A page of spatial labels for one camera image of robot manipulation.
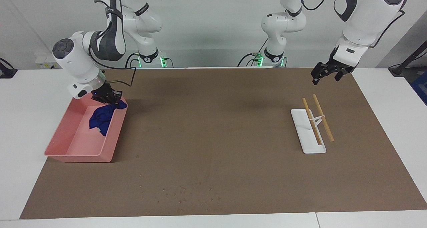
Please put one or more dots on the white towel rack base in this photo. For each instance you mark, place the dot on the white towel rack base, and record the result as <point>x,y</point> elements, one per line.
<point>308,141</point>

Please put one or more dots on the black stand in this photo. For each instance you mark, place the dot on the black stand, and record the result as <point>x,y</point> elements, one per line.
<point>405,62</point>

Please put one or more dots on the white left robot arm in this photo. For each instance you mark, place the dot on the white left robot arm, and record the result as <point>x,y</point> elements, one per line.
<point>363,21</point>

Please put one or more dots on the black table clamp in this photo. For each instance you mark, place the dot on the black table clamp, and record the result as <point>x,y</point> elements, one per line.
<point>6,71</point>

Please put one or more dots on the blue crate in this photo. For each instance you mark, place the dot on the blue crate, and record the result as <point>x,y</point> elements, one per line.
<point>420,87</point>

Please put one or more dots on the brown table mat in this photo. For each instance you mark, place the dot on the brown table mat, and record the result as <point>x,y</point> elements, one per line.
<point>217,138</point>

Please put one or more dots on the white wall socket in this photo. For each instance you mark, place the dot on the white wall socket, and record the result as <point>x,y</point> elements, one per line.
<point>46,61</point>

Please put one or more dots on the blue cloth towel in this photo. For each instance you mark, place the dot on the blue cloth towel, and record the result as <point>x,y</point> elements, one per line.
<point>101,118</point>

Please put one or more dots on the wooden rack rod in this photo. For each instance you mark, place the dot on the wooden rack rod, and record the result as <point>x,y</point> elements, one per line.
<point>328,131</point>
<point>308,112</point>

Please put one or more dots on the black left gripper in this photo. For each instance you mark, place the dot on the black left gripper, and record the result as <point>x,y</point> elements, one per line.
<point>337,65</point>

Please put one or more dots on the pink plastic bin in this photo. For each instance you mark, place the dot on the pink plastic bin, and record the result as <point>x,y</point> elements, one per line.
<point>80,148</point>

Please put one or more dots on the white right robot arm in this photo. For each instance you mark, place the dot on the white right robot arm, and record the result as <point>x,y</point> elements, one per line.
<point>76,61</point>

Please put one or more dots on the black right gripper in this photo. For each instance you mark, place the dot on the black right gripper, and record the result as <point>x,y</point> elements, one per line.
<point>103,93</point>

